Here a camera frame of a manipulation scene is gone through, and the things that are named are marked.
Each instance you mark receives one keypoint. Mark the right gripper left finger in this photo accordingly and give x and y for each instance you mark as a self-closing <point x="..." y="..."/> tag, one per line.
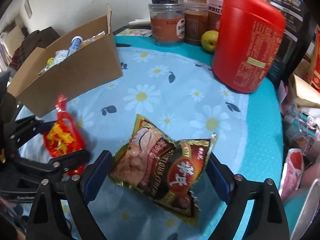
<point x="46" y="218"/>

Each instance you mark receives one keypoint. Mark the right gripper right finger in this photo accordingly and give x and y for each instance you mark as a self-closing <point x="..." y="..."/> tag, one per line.
<point x="267" y="220"/>

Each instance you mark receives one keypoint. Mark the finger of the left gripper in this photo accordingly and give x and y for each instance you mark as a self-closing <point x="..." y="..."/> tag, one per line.
<point x="26" y="128"/>
<point x="61" y="164"/>

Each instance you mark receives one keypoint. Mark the blue biscuit tube pack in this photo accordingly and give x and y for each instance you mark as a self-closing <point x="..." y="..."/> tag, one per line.
<point x="75" y="45"/>

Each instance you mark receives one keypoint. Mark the brown gold chicken snack packet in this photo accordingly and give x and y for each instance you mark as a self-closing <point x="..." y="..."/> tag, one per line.
<point x="162" y="169"/>

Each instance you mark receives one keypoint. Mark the steel bowl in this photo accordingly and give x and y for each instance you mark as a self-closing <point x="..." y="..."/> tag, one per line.
<point x="308" y="211"/>

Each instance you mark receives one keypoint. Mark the brown cardboard box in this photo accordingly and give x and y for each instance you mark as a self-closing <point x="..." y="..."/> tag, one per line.
<point x="91" y="66"/>

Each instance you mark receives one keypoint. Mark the brown jacket on chair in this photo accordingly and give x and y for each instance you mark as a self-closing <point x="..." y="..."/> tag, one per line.
<point x="39" y="38"/>

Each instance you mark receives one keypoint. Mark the red orange snack bag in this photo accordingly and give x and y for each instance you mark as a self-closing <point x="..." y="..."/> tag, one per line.
<point x="313" y="75"/>

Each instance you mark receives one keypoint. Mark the orange label clear jar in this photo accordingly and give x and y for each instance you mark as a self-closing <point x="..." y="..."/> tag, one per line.
<point x="167" y="24"/>

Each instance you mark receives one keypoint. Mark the green yellow pear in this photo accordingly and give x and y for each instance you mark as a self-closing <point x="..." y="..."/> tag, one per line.
<point x="209" y="40"/>

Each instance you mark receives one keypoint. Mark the red plastic canister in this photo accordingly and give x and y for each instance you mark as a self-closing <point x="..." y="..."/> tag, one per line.
<point x="250" y="35"/>

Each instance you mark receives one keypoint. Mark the black coffee bag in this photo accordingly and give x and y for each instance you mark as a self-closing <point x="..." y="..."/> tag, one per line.
<point x="299" y="30"/>

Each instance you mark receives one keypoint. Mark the brown spice clear jar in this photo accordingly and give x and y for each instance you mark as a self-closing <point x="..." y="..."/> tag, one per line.
<point x="196" y="17"/>

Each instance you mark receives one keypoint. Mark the pink lidded canister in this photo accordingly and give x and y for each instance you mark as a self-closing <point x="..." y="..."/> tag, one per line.
<point x="214" y="14"/>

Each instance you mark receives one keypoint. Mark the small wall frame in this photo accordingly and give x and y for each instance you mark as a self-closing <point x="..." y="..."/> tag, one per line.
<point x="28" y="9"/>

